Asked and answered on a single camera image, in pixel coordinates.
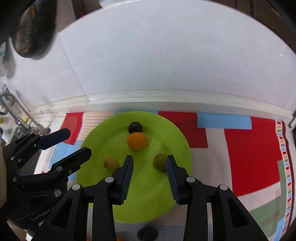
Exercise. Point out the chrome kitchen faucet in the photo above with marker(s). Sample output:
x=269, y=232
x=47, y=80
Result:
x=8, y=100

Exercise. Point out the dark plum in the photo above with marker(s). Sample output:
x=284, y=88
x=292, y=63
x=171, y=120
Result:
x=147, y=234
x=134, y=127

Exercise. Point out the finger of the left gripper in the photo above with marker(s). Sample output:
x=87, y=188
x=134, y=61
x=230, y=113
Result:
x=58, y=173
x=46, y=141

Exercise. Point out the black frying pan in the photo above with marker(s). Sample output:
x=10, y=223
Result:
x=34, y=31

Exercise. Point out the tan fruit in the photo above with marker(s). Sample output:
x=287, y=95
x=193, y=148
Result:
x=110, y=164

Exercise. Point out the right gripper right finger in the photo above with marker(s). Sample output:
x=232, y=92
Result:
x=231, y=219

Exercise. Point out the orange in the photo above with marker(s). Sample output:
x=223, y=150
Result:
x=137, y=141

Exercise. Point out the green plate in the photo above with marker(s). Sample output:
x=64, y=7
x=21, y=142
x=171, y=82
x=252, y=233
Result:
x=149, y=195

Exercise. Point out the colourful patterned tablecloth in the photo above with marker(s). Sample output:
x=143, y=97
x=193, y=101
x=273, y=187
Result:
x=255, y=157

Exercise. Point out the green tomato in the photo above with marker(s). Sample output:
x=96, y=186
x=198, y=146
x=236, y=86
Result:
x=159, y=162

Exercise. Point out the dark plum front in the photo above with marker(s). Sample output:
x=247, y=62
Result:
x=147, y=234

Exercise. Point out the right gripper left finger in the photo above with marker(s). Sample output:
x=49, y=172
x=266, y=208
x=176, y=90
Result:
x=69, y=218

